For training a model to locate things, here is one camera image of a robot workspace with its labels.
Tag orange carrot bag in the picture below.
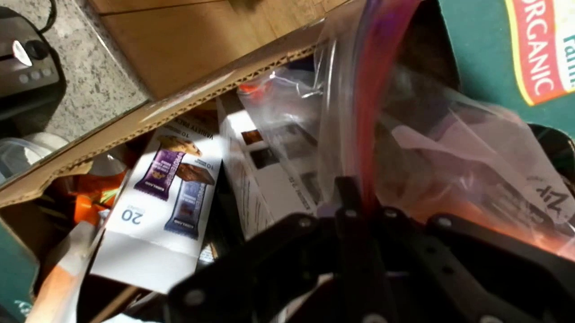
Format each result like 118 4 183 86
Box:
23 171 131 323

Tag light wood base cabinets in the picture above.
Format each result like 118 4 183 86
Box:
88 0 365 101

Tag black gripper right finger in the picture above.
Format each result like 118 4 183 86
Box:
365 205 575 323

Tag white carton with dark label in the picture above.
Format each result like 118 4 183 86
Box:
217 106 329 242

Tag green organic greens cardboard box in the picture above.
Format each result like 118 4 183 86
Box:
0 0 575 323

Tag dark purple toaster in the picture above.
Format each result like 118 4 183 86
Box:
0 5 68 122

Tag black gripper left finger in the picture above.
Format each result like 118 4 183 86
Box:
163 174 388 323

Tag clear Ziploc bag with snacks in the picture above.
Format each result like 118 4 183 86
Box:
237 0 575 260

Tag white snack bar box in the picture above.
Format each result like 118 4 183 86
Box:
88 126 230 296

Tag black toaster power cord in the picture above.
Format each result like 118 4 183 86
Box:
34 0 59 36

